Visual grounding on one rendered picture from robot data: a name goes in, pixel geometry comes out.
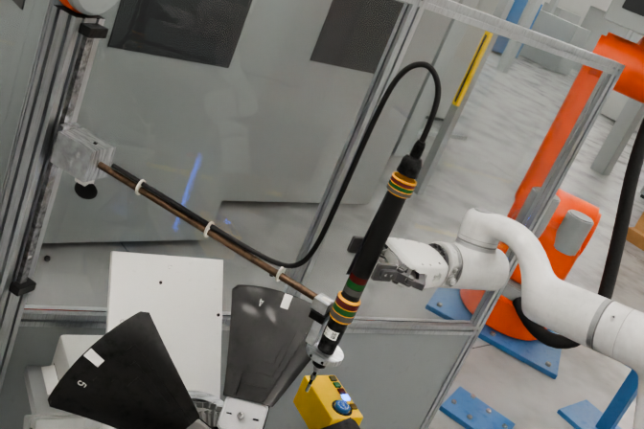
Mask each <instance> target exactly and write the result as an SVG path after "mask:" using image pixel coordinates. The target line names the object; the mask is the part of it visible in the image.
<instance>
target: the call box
mask: <svg viewBox="0 0 644 429"><path fill-rule="evenodd" d="M309 381H310V375H306V376H304V378H303V381H302V383H301V385H300V387H299V389H298V392H297V394H296V396H295V398H294V399H293V403H294V404H295V406H296V408H297V409H298V411H299V413H300V415H301V416H302V418H303V420H304V421H305V423H306V424H307V425H308V427H309V429H321V428H324V427H327V426H330V425H332V424H335V423H338V422H340V421H342V420H344V419H347V418H352V419H353V420H355V421H356V423H357V424H358V426H359V425H360V423H361V421H362V419H363V415H362V414H361V412H360V411H359V410H358V409H357V410H352V409H351V410H350V412H349V413H348V414H343V413H340V412H339V411H337V410H336V409H335V407H334V405H335V403H336V402H337V401H338V400H344V399H343V398H342V395H341V394H340V393H339V392H338V390H337V388H336V387H335V386H334V384H333V383H334V382H339V381H338V379H337V381H331V380H330V378H329V375H318V376H316V378H315V380H313V381H312V384H311V386H310V389H309V391H308V392H306V391H305V390H306V388H307V386H308V383H309ZM339 383H340V382H339ZM340 385H341V383H340ZM341 386H342V385H341ZM341 388H343V386H342V387H341ZM343 389H344V388H343ZM344 390H345V389H344Z"/></svg>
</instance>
